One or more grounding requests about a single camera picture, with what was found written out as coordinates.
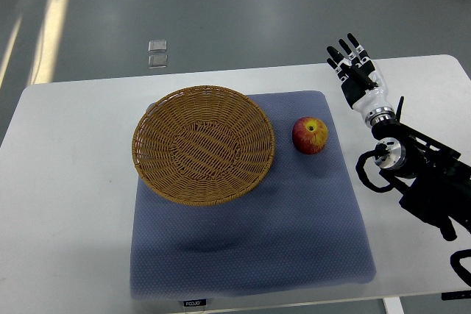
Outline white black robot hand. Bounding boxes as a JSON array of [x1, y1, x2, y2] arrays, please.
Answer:
[[327, 33, 395, 128]]

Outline red yellow apple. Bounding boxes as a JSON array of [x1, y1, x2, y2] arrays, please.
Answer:
[[291, 117, 328, 155]]

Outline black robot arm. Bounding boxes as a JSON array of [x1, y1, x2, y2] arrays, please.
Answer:
[[372, 97, 470, 241]]

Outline round wicker basket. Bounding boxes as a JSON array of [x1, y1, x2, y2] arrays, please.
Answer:
[[132, 85, 275, 207]]

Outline blue grey fabric mat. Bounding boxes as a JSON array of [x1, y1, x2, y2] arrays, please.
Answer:
[[130, 90, 376, 301]]

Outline lower metal floor plate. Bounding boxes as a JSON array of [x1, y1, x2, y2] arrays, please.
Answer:
[[148, 54, 168, 69]]

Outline metal floor plate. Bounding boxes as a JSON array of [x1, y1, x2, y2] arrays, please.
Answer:
[[148, 54, 168, 69], [148, 39, 167, 53]]

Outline upper metal floor plate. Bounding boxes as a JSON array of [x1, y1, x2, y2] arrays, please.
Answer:
[[148, 39, 167, 53]]

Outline white table leg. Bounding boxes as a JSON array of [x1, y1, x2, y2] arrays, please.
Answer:
[[383, 297, 405, 314]]

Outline black table label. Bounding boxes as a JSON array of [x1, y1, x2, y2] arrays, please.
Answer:
[[183, 299, 207, 307]]

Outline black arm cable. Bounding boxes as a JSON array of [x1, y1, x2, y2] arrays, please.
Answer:
[[355, 150, 397, 193]]

